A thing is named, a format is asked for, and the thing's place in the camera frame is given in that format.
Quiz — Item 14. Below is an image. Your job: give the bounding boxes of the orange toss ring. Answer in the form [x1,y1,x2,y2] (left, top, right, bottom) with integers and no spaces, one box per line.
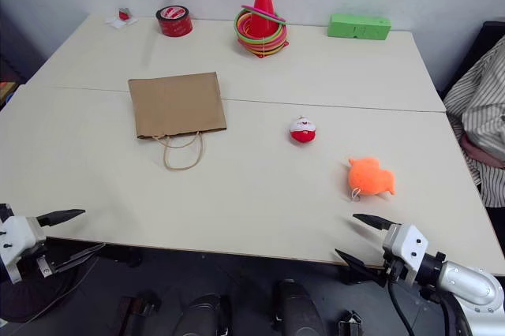
[235,16,289,50]

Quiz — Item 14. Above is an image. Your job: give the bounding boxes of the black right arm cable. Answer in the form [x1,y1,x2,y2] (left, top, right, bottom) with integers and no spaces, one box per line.
[387,280,412,336]

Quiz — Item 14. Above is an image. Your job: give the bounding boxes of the red white plush toy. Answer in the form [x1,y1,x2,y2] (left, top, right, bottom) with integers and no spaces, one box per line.
[289,115,318,144]

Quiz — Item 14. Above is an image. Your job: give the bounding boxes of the brown paper bag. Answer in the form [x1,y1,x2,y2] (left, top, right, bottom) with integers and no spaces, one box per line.
[127,71,229,172]

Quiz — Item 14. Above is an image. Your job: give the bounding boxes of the person in striped shirt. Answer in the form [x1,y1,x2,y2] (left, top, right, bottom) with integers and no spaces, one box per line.
[443,35,505,208]

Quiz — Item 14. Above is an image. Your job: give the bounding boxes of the yellow toss ring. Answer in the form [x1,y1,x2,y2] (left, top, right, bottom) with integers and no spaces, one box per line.
[236,32,288,55]

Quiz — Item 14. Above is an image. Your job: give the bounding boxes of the green toss ring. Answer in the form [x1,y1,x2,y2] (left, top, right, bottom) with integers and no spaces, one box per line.
[234,9,288,41]

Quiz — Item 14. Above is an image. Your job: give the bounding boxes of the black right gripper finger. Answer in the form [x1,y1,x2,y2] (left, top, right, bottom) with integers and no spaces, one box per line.
[352,213,392,233]
[334,248,388,289]

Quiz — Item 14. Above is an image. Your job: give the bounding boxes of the black chair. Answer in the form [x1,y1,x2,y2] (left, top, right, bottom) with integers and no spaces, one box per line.
[439,21,505,95]

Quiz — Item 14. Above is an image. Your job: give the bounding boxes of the dark rounded shape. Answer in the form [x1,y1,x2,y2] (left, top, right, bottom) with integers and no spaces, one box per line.
[182,293,232,336]
[271,278,327,336]

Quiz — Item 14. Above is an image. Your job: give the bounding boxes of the green rectangular box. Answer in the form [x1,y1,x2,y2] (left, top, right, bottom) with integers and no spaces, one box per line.
[327,13,392,42]

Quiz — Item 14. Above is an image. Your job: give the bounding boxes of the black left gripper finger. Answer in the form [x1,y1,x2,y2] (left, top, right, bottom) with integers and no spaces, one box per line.
[50,242,107,274]
[37,208,87,229]

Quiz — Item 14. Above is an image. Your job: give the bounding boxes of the colourful box at room edge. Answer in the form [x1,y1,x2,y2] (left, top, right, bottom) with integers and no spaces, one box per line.
[0,80,19,111]

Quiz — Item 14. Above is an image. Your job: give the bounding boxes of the pink toss ring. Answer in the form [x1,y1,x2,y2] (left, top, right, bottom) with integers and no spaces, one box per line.
[241,4,288,24]

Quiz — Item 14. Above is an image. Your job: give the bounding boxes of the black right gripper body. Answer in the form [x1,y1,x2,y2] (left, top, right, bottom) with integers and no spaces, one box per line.
[380,252,413,286]

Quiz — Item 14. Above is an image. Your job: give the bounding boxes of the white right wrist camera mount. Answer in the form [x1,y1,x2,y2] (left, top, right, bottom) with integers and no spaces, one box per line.
[381,223,430,286]

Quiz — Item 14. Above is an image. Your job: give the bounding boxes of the orange plush toy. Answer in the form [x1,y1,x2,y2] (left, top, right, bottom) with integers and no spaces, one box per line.
[347,157,398,200]

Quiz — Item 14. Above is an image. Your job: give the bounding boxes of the red tape roll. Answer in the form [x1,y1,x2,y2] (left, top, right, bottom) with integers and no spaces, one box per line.
[155,5,194,38]

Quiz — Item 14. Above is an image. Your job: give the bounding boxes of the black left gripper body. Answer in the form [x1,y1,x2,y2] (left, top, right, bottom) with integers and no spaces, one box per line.
[17,237,61,279]

